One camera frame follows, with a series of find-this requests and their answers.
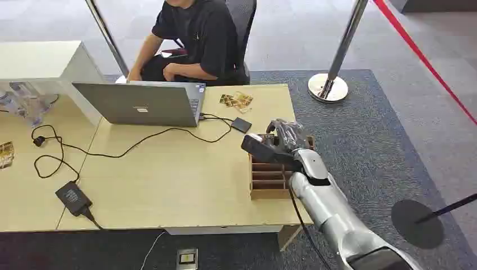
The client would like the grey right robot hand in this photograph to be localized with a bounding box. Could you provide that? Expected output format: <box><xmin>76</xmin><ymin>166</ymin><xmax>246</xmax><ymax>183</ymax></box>
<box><xmin>265</xmin><ymin>119</ymin><xmax>311</xmax><ymax>154</ymax></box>

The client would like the small black flat device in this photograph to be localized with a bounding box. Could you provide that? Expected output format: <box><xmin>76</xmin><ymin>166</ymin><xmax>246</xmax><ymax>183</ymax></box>
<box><xmin>230</xmin><ymin>116</ymin><xmax>253</xmax><ymax>134</ymax></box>

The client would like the wooden card box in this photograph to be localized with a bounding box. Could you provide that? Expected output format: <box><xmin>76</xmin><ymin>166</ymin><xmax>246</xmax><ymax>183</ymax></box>
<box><xmin>248</xmin><ymin>133</ymin><xmax>316</xmax><ymax>200</ymax></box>

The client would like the pale desk leg panel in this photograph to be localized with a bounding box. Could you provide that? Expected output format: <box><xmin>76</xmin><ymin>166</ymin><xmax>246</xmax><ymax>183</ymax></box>
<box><xmin>277</xmin><ymin>224</ymin><xmax>303</xmax><ymax>251</ymax></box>

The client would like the dark office chair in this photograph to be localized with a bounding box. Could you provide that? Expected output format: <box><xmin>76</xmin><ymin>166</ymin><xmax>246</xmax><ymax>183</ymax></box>
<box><xmin>160</xmin><ymin>0</ymin><xmax>258</xmax><ymax>86</ymax></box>

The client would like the person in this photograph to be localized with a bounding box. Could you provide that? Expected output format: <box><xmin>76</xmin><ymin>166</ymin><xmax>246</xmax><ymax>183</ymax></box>
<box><xmin>127</xmin><ymin>0</ymin><xmax>247</xmax><ymax>85</ymax></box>

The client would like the grey open laptop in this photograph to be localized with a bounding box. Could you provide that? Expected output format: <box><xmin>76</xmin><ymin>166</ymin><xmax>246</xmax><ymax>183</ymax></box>
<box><xmin>72</xmin><ymin>80</ymin><xmax>207</xmax><ymax>128</ymax></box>

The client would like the red barrier belt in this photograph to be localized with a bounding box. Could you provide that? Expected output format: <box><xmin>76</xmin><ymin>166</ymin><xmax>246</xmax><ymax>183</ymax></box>
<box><xmin>372</xmin><ymin>0</ymin><xmax>477</xmax><ymax>126</ymax></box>

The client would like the black round stand with pole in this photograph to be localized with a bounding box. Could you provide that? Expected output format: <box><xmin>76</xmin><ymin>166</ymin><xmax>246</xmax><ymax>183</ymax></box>
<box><xmin>390</xmin><ymin>193</ymin><xmax>477</xmax><ymax>250</ymax></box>

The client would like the metal floor socket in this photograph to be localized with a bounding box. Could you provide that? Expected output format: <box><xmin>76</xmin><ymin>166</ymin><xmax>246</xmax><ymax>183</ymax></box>
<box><xmin>175</xmin><ymin>248</ymin><xmax>199</xmax><ymax>270</ymax></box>

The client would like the black power adapter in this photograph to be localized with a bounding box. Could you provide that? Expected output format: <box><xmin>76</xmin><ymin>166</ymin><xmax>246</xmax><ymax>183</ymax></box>
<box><xmin>55</xmin><ymin>181</ymin><xmax>104</xmax><ymax>230</ymax></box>

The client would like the white side cabinet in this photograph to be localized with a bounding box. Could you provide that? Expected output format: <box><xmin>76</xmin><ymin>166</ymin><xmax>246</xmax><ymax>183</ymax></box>
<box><xmin>0</xmin><ymin>40</ymin><xmax>106</xmax><ymax>127</ymax></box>

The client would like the printed card stack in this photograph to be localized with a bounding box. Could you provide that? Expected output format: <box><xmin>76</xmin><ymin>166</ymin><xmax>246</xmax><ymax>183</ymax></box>
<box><xmin>0</xmin><ymin>141</ymin><xmax>15</xmax><ymax>170</ymax></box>

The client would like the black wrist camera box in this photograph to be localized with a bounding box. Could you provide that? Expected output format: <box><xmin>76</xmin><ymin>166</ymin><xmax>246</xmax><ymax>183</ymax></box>
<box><xmin>240</xmin><ymin>133</ymin><xmax>303</xmax><ymax>173</ymax></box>

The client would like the short black device cable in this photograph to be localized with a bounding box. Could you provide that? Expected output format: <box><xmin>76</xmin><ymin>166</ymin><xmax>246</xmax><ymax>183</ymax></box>
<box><xmin>199</xmin><ymin>112</ymin><xmax>234</xmax><ymax>124</ymax></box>

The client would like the chrome stanchion post with base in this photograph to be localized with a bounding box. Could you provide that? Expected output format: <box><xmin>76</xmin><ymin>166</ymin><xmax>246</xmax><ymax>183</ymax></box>
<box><xmin>308</xmin><ymin>0</ymin><xmax>370</xmax><ymax>104</ymax></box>
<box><xmin>84</xmin><ymin>0</ymin><xmax>131</xmax><ymax>84</ymax></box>

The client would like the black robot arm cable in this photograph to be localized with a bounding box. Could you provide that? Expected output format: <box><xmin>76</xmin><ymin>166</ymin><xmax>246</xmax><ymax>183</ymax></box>
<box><xmin>287</xmin><ymin>187</ymin><xmax>332</xmax><ymax>270</ymax></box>

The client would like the long black power cable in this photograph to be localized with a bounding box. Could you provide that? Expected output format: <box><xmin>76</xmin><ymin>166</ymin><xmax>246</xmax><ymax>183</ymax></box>
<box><xmin>30</xmin><ymin>116</ymin><xmax>233</xmax><ymax>184</ymax></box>

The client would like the thin white cable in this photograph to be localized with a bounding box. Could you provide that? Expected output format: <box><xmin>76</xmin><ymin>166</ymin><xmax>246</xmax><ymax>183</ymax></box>
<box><xmin>139</xmin><ymin>230</ymin><xmax>167</xmax><ymax>270</ymax></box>

